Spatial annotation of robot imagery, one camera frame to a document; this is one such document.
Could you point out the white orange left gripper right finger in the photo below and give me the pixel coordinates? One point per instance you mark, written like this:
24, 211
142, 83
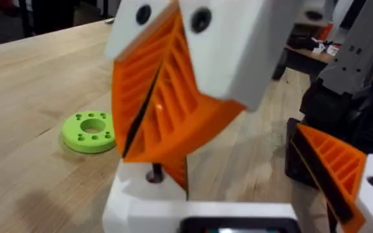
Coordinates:
338, 168

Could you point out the finger of the white orange right gripper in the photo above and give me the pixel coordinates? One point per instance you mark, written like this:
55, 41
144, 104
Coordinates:
134, 74
232, 48

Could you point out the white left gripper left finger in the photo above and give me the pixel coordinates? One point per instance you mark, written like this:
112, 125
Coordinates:
141, 200

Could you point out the small black screw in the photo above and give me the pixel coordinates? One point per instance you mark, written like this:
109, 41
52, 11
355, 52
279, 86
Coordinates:
156, 171

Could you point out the wooden side table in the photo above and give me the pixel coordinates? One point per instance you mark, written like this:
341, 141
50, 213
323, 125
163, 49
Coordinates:
306, 57

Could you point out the heap of clutter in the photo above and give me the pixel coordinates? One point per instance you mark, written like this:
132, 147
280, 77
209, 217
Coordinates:
316, 42

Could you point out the green disc with holes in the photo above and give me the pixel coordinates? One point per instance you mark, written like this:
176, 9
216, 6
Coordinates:
76, 137

